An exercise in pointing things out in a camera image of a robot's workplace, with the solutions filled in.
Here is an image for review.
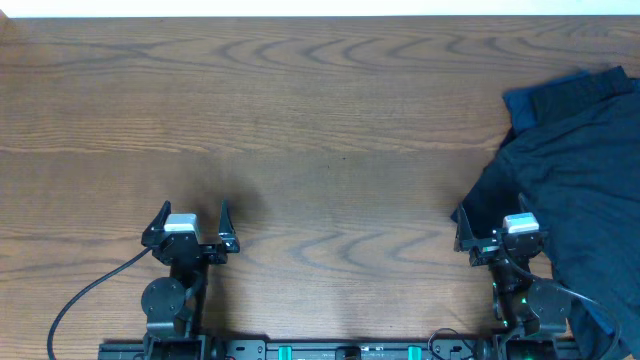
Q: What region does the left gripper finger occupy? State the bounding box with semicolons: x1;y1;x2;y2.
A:
141;200;171;248
218;200;240;253

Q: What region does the dark teal t-shirt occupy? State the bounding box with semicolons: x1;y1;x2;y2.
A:
462;93;639;359

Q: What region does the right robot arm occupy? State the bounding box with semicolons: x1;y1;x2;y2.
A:
454;197;571;359

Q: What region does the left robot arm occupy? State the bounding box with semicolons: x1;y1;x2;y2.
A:
141;201;240;360

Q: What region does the navy blue folded garment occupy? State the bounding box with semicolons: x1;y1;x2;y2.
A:
502;71;589;136

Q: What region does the black folded garment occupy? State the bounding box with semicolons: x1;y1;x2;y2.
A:
530;66;639;125

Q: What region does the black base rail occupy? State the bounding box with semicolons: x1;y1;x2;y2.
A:
98;338;581;360

